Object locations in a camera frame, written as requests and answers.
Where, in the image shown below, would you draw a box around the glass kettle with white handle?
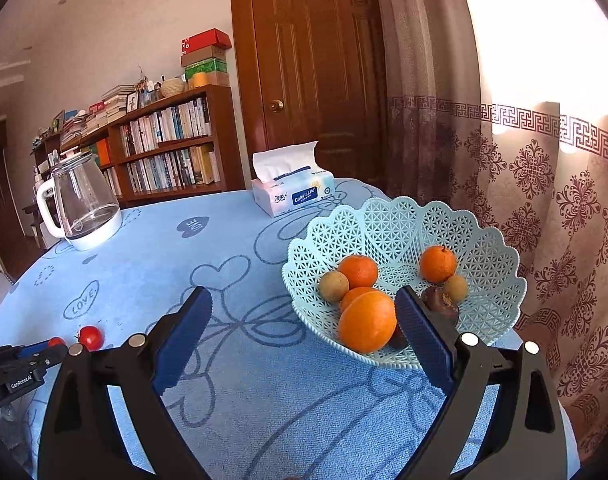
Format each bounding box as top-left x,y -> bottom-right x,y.
36,151 -> 123,252

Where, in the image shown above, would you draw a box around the tan longan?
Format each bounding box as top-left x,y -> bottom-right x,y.
443,275 -> 469,304
318,270 -> 349,304

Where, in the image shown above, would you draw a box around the red box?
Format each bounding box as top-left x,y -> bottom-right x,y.
180,29 -> 233,56

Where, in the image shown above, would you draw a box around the smooth-skinned orange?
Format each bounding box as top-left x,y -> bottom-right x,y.
338,290 -> 397,354
340,287 -> 379,313

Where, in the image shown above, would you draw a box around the brown wooden door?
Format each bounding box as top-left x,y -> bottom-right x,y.
229,0 -> 389,193

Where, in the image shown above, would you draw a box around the patterned brown curtain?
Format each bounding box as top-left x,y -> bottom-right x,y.
371,0 -> 608,466

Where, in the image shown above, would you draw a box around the green box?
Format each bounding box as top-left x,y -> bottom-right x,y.
184,58 -> 231,78

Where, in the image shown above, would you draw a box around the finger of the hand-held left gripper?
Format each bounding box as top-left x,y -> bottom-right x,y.
0,341 -> 50,360
6,349 -> 67,378

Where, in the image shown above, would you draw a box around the white tissue pack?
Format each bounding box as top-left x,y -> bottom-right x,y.
250,141 -> 335,218

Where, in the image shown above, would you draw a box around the rows of upright books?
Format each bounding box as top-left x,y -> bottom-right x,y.
78,97 -> 222,196

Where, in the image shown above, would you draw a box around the light blue lattice basket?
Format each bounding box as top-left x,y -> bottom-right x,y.
282,196 -> 528,371

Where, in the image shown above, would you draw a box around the stacks of lying books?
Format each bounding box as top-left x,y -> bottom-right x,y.
61,84 -> 134,146

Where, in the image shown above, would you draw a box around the blue printed tablecloth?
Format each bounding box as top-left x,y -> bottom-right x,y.
0,176 -> 580,480

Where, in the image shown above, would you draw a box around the small wooden shelf unit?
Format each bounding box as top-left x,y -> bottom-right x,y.
31,132 -> 67,181

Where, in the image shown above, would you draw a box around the wooden bookshelf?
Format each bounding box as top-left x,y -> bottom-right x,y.
58,84 -> 245,208

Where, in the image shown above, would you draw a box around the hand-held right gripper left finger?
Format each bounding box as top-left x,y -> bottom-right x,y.
38,286 -> 213,480

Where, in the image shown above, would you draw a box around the wooden side desk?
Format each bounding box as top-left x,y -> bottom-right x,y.
22,201 -> 47,248

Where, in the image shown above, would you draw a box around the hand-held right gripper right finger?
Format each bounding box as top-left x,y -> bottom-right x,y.
395,285 -> 570,480

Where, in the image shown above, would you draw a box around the rough-skinned orange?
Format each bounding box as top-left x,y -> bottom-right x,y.
419,245 -> 458,283
338,255 -> 379,289

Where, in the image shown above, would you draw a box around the brown cardboard box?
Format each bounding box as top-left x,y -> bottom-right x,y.
180,45 -> 229,67

